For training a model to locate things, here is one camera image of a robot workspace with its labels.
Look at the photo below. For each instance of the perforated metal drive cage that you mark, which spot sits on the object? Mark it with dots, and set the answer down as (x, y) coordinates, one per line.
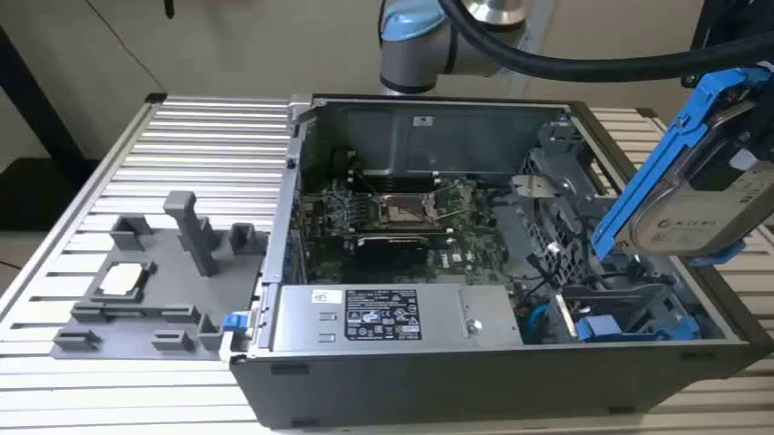
(565, 217)

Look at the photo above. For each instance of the black table corner cap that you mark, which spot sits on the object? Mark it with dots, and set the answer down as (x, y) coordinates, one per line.
(648, 112)
(157, 96)

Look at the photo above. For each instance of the black graphics card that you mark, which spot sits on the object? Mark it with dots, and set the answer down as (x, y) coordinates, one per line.
(393, 247)

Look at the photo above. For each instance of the grey parts rack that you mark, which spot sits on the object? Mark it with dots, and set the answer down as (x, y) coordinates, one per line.
(182, 312)

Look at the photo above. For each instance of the silver metal bracket tab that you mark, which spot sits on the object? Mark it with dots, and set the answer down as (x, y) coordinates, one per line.
(533, 186)

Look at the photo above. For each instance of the small black hanging object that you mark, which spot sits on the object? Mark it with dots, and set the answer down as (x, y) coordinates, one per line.
(170, 8)

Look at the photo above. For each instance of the silver power supply unit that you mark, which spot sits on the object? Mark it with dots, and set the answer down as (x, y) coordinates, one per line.
(302, 317)

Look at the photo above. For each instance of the blue case latch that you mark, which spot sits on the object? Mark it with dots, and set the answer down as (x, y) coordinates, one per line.
(233, 322)

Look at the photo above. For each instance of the black desk frame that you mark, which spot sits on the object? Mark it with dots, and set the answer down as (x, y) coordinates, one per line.
(37, 113)

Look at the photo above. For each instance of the CPU socket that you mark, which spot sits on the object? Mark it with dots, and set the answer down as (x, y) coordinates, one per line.
(402, 210)

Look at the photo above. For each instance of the hard disk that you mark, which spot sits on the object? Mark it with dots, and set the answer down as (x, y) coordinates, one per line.
(684, 222)

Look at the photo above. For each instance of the green motherboard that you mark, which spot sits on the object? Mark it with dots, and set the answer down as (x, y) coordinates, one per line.
(472, 240)

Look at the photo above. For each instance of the silver CPU chip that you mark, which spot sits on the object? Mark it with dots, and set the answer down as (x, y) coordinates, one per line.
(123, 278)

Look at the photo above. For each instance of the blue disk bay bracket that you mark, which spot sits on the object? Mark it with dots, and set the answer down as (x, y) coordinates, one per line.
(598, 327)

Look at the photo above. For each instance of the black open PC case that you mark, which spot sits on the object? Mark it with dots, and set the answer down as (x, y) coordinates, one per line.
(436, 389)

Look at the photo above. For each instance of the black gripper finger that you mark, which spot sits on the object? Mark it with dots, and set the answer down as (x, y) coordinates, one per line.
(723, 167)

